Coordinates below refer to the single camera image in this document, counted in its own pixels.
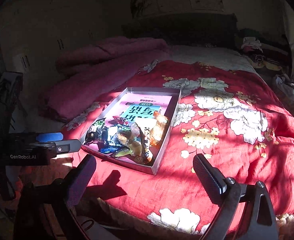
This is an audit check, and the clear rice cracker packet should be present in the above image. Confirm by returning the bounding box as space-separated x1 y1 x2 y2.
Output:
117 122 141 146

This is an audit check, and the dark green snack packet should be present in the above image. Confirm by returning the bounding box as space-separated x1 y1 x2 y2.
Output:
84 118 105 145

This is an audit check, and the magenta blanket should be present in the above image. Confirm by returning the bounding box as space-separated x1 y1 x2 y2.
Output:
38 36 170 122

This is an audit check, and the pink blue children's book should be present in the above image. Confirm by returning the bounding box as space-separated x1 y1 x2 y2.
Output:
105 93 172 127

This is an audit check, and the brown gold snack packet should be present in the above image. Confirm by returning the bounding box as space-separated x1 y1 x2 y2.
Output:
139 127 153 165

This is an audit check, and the red snack packet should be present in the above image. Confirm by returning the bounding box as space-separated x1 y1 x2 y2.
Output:
111 115 129 126

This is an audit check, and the blue snack packet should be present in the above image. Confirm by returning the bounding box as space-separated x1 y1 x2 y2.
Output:
99 126 123 154

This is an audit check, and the yellow green snack packet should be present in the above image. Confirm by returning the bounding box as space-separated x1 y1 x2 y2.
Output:
114 140 142 157

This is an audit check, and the orange bread packet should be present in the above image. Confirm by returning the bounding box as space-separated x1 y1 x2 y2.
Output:
150 111 168 149

